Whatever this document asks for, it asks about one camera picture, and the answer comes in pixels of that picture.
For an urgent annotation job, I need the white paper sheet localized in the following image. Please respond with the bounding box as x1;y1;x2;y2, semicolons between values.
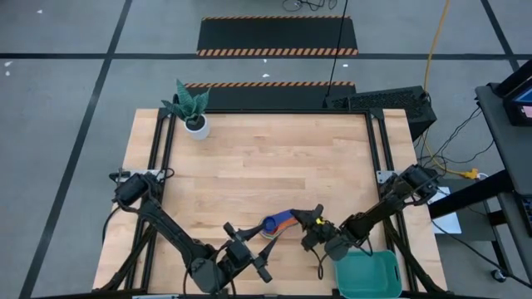
423;185;463;236

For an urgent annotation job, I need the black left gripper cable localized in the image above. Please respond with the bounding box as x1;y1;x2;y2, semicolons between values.
181;243;238;298

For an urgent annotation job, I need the black coiled floor cable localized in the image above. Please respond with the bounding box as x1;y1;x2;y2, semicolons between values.
281;0;338;12

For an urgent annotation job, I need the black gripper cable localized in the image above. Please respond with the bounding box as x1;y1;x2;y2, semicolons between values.
181;243;238;298
309;248;326;281

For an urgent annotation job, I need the teal plastic basket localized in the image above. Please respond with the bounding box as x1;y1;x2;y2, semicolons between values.
335;249;403;299

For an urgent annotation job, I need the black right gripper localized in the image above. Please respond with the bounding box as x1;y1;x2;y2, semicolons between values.
289;203;354;262

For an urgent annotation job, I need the yellow power cable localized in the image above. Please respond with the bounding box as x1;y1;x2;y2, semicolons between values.
421;0;470;176

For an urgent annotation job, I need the navy blue measuring cup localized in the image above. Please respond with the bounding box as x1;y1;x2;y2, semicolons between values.
264;210;298;233

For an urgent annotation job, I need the black laptop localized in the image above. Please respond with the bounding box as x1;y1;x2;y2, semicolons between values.
494;57;532;128

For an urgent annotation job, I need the black hazard-striped floor mat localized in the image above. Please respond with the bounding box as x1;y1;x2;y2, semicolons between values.
172;81;357;111
196;15;359;57

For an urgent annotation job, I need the red measuring cup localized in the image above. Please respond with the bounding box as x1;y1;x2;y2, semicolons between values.
259;223;288;242

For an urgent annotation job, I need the black hanging cable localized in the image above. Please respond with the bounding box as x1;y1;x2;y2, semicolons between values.
326;0;350;99

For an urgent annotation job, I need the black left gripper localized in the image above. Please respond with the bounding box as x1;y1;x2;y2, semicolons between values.
223;222;279;284

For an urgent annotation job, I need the grey desk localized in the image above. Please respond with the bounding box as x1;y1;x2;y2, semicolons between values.
427;82;532;287

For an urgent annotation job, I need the snake plant in white pot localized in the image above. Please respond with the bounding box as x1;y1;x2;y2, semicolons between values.
160;78;211;141

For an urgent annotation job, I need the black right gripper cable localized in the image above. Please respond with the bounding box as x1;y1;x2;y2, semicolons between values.
309;248;326;281

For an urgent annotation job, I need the orange measuring cup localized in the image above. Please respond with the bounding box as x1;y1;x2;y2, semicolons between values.
272;219;299;238

